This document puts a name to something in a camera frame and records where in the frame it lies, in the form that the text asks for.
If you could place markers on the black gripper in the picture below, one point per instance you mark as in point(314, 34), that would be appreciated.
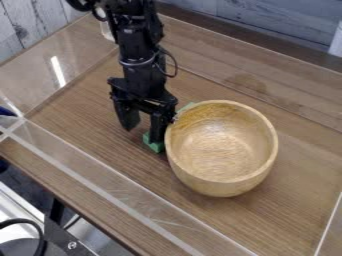
point(139, 92)

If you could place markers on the brown wooden bowl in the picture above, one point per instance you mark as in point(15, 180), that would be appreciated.
point(222, 147)

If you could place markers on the green rectangular block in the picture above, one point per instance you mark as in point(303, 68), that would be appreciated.
point(158, 146)

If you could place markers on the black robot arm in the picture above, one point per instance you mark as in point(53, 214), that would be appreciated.
point(133, 25)

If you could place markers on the black table leg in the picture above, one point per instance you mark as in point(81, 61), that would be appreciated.
point(56, 211)

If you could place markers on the clear acrylic front wall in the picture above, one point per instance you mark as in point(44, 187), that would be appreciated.
point(133, 215)

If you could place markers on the black metal bracket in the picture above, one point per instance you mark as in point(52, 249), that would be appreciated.
point(60, 243)

